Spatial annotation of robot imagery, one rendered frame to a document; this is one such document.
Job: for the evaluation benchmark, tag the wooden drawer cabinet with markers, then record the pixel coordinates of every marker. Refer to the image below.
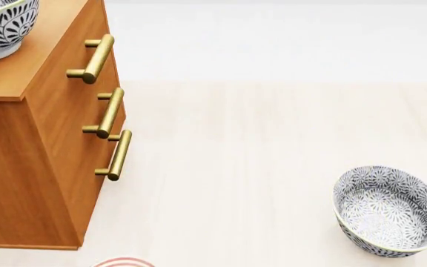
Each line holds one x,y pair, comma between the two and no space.
20,144

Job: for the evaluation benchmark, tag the red white striped plate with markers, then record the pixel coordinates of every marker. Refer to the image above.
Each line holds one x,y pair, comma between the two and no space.
122,262

